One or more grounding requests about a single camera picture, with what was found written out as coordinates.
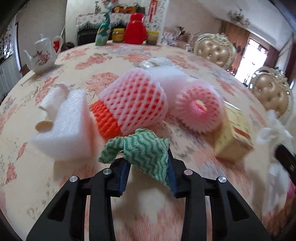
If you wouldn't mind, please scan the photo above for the white knotted tissue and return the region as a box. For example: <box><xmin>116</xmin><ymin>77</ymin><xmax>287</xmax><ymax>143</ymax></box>
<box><xmin>256</xmin><ymin>110</ymin><xmax>294</xmax><ymax>216</ymax></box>

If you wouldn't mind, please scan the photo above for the white foam block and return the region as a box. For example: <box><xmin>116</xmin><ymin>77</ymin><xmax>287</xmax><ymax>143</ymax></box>
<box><xmin>31</xmin><ymin>89</ymin><xmax>92</xmax><ymax>161</ymax></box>

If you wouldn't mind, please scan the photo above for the green zigzag cloth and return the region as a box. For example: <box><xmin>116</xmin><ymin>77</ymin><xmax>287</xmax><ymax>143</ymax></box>
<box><xmin>98</xmin><ymin>128</ymin><xmax>170</xmax><ymax>187</ymax></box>

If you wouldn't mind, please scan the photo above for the white plastic bag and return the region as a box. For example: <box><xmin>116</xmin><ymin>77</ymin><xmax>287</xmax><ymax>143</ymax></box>
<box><xmin>137</xmin><ymin>57</ymin><xmax>174</xmax><ymax>69</ymax></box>

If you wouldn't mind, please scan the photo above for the yellow carton box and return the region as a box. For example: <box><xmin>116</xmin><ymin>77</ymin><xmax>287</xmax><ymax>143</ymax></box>
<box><xmin>213</xmin><ymin>102</ymin><xmax>253</xmax><ymax>163</ymax></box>

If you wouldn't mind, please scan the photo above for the beige tufted chair near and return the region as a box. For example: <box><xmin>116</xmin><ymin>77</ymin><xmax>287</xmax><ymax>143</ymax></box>
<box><xmin>248</xmin><ymin>66</ymin><xmax>294</xmax><ymax>124</ymax></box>

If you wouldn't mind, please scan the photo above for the beige tufted chair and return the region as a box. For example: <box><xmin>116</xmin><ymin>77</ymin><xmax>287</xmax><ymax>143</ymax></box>
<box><xmin>194</xmin><ymin>33</ymin><xmax>236</xmax><ymax>70</ymax></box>
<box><xmin>248</xmin><ymin>66</ymin><xmax>294</xmax><ymax>124</ymax></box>

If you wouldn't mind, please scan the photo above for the floral tablecloth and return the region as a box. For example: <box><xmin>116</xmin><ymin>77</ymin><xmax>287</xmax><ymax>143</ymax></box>
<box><xmin>1</xmin><ymin>44</ymin><xmax>295</xmax><ymax>240</ymax></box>

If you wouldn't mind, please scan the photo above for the orange foam fruit net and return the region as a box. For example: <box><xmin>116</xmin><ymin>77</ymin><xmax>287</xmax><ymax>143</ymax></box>
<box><xmin>91</xmin><ymin>100</ymin><xmax>122</xmax><ymax>140</ymax></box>

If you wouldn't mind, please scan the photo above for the brown curtain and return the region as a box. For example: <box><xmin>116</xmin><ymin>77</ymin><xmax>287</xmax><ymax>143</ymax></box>
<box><xmin>220</xmin><ymin>21</ymin><xmax>250</xmax><ymax>75</ymax></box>

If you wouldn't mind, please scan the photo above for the beige tufted chair far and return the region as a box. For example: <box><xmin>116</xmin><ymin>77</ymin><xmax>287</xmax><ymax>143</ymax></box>
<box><xmin>194</xmin><ymin>33</ymin><xmax>236</xmax><ymax>70</ymax></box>

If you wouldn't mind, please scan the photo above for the pink foam fruit net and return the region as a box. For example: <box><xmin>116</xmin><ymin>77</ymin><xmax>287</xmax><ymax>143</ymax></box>
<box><xmin>98</xmin><ymin>68</ymin><xmax>169</xmax><ymax>136</ymax></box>

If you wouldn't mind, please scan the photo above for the chandelier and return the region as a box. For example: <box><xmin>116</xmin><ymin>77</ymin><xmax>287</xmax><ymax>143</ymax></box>
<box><xmin>227</xmin><ymin>9</ymin><xmax>250</xmax><ymax>29</ymax></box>

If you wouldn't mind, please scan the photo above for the white floral teapot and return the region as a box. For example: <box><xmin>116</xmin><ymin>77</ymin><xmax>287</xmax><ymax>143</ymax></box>
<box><xmin>23</xmin><ymin>34</ymin><xmax>63</xmax><ymax>74</ymax></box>

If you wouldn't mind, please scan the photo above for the yellow-lid jar right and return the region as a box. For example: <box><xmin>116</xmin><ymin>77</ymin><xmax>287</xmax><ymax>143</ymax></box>
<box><xmin>145</xmin><ymin>30</ymin><xmax>159</xmax><ymax>46</ymax></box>

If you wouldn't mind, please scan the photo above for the yellow-lid jar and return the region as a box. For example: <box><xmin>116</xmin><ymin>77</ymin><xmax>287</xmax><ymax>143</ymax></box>
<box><xmin>112</xmin><ymin>28</ymin><xmax>125</xmax><ymax>43</ymax></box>
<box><xmin>145</xmin><ymin>30</ymin><xmax>159</xmax><ymax>46</ymax></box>

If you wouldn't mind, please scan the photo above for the green peacock bottle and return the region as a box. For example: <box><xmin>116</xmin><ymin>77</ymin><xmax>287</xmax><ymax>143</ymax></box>
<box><xmin>95</xmin><ymin>13</ymin><xmax>110</xmax><ymax>46</ymax></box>

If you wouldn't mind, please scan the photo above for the yellow-lid jar left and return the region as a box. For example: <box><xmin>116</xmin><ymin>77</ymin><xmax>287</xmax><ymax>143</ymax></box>
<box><xmin>112</xmin><ymin>28</ymin><xmax>125</xmax><ymax>43</ymax></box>

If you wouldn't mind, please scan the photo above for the black piano with lace cover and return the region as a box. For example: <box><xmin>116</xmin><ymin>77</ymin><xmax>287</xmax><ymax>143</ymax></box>
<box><xmin>75</xmin><ymin>11</ymin><xmax>149</xmax><ymax>46</ymax></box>

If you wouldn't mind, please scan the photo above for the red thermos jug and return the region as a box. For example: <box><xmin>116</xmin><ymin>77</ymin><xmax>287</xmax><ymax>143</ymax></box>
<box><xmin>124</xmin><ymin>13</ymin><xmax>147</xmax><ymax>45</ymax></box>

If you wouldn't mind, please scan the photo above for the red Chinese knot ornament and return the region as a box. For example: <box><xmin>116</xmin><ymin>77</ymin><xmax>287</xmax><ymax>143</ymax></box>
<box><xmin>149</xmin><ymin>0</ymin><xmax>158</xmax><ymax>23</ymax></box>

